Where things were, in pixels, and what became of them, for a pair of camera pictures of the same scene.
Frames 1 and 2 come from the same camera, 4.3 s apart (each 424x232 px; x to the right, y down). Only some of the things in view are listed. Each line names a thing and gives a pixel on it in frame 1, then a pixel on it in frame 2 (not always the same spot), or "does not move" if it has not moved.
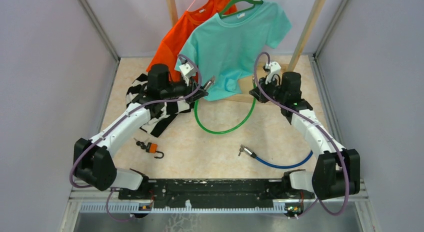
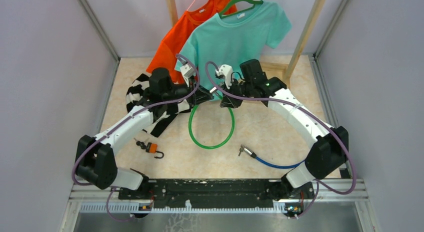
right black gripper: (263, 87) → (230, 101)
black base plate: (217, 193) does not move
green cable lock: (209, 82) → (194, 140)
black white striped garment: (161, 112) does not move
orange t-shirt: (169, 49) does not move
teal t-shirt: (226, 50) does not move
